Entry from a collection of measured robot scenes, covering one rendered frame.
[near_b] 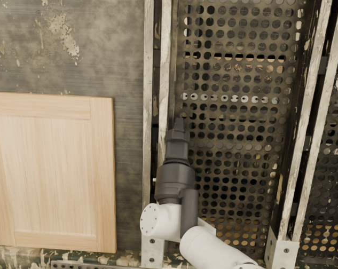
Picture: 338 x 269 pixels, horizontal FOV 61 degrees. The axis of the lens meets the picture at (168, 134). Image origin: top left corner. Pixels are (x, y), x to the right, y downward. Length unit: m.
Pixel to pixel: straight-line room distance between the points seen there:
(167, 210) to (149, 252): 0.30
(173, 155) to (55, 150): 0.36
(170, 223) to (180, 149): 0.16
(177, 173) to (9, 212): 0.58
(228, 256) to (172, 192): 0.19
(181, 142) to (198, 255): 0.25
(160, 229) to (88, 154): 0.34
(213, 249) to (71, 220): 0.54
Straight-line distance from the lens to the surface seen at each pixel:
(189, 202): 0.59
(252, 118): 2.31
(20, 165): 0.92
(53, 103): 0.81
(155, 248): 0.87
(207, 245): 0.52
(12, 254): 1.06
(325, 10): 0.73
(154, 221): 0.58
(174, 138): 0.64
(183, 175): 0.62
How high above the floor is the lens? 1.81
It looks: 51 degrees down
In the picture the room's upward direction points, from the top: straight up
